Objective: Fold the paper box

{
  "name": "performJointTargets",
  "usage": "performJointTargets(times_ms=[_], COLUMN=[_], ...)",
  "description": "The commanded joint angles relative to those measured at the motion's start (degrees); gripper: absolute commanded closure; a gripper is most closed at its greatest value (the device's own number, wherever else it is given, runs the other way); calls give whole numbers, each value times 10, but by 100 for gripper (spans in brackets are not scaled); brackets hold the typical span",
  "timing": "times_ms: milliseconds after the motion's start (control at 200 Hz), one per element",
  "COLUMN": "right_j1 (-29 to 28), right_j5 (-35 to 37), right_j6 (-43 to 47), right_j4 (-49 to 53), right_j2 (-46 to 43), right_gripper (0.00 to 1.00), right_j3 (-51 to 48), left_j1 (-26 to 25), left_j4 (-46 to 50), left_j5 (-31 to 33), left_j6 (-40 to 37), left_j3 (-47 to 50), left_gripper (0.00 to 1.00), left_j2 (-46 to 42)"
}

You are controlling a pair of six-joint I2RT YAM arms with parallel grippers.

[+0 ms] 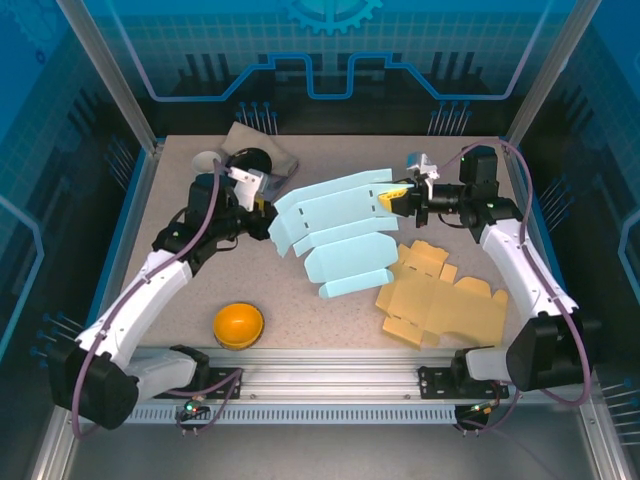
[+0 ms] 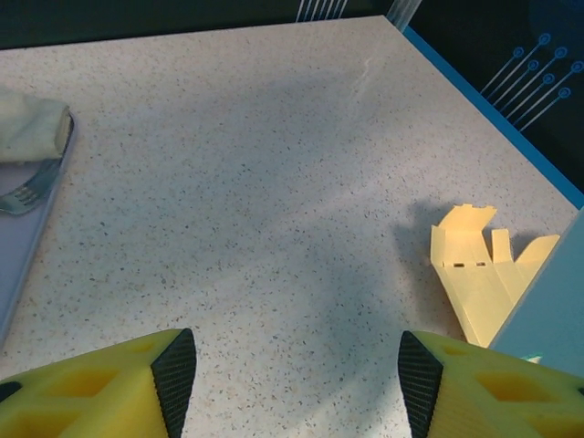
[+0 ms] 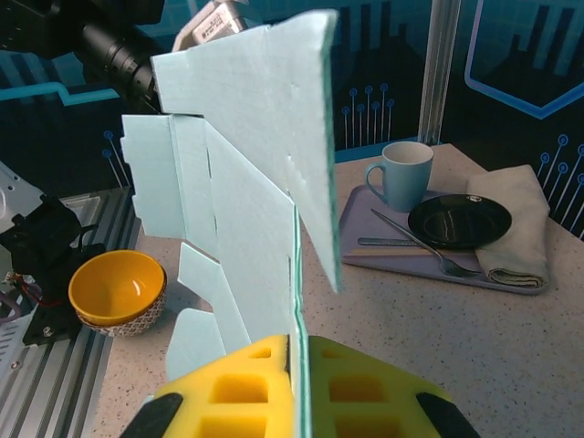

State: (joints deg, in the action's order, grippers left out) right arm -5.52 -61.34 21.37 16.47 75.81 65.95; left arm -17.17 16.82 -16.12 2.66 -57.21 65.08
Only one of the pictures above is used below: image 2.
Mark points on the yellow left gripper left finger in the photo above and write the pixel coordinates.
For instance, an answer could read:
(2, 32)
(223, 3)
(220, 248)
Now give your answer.
(114, 392)

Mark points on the silver metal fork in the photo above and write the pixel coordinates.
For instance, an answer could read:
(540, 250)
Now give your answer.
(23, 196)

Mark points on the lavender plastic tray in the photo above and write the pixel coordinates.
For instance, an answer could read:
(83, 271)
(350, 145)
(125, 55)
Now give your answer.
(18, 246)

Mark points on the yellow paper box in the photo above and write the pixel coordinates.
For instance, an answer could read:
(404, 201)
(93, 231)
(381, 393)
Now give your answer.
(474, 292)

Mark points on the beige cloth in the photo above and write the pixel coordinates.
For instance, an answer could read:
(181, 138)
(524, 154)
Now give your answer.
(27, 123)

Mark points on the teal paper box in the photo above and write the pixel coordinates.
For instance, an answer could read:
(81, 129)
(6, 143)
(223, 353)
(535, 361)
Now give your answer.
(552, 310)

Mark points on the aluminium frame post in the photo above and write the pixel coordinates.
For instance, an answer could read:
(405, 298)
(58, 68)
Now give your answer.
(403, 11)

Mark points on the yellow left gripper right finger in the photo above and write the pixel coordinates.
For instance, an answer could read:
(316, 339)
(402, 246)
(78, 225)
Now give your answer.
(461, 392)

